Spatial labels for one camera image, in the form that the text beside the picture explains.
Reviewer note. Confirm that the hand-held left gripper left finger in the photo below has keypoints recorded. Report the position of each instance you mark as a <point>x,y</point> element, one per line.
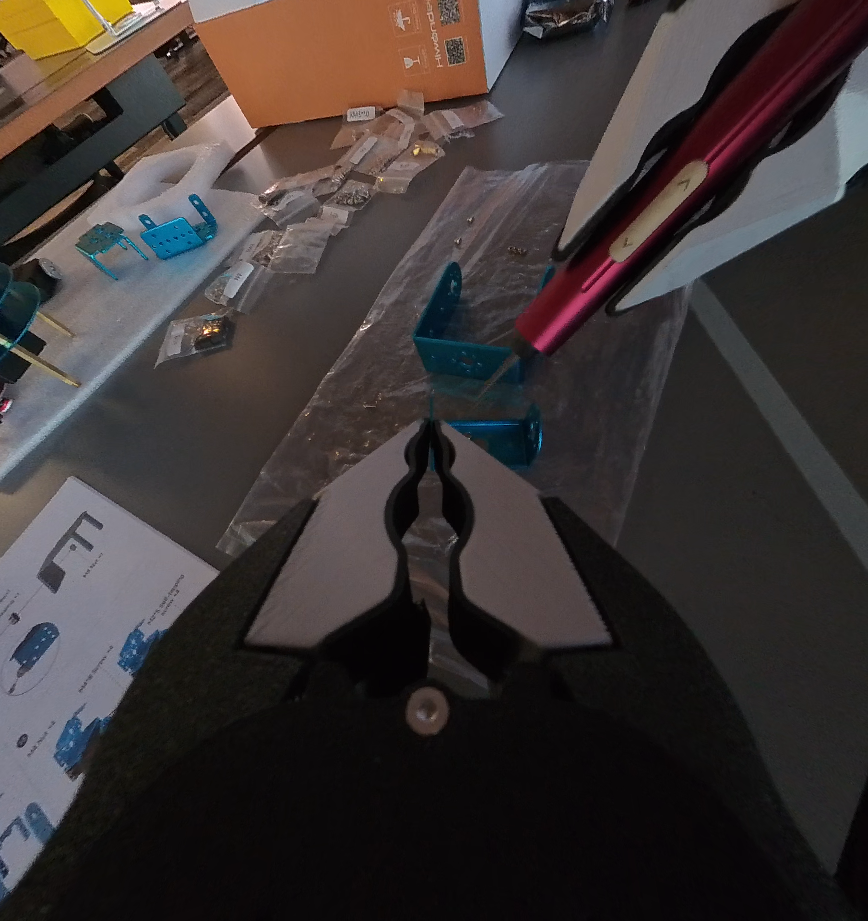
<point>332,568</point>

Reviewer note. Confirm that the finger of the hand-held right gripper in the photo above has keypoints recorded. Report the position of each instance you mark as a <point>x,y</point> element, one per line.
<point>786,194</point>
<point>649,107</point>

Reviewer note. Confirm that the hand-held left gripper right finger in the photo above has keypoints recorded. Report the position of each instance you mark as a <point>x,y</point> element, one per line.
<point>525,568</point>

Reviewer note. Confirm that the blue metal U bracket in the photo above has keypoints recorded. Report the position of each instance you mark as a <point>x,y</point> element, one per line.
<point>504,439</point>
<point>466,360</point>

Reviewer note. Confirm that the red electric screwdriver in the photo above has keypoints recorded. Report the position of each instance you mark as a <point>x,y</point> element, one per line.
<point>583,309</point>

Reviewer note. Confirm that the dark foil bag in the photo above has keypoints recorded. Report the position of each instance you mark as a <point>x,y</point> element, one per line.
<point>563,14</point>

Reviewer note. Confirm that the clear plastic sheet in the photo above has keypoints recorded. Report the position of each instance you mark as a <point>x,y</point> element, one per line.
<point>376,345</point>

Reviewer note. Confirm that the white instruction manual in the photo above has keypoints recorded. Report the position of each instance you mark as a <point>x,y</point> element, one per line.
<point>79,610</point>

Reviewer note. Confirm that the grey foam mat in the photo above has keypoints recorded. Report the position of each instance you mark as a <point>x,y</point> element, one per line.
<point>130,352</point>

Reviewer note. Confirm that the pile of small screw bags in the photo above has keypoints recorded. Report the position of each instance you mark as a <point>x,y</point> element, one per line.
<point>348,194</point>

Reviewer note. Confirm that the orange cardboard box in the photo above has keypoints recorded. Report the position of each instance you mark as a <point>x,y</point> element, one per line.
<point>318,64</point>

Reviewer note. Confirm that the brass standoff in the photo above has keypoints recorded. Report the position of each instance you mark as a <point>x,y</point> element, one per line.
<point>56,327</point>
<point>43,370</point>

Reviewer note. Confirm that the black servo motor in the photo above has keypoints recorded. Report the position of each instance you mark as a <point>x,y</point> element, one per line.
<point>42,278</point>

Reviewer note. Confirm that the blue acrylic disc stack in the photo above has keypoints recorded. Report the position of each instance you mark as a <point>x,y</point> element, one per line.
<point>1,303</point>

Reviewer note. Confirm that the white foam packing piece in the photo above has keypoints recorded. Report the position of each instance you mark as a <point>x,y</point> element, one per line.
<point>159,178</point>

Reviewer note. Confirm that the yellow box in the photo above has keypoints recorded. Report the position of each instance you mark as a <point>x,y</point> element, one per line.
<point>113,10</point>
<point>37,29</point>

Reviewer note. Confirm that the wooden side table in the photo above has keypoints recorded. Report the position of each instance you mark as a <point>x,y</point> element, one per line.
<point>59,90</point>

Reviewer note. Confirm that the blue perforated metal bracket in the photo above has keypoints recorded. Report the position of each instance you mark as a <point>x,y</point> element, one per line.
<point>172,242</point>

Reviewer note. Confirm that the small teal metal bracket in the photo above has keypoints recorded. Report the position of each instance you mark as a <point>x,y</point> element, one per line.
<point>101,242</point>

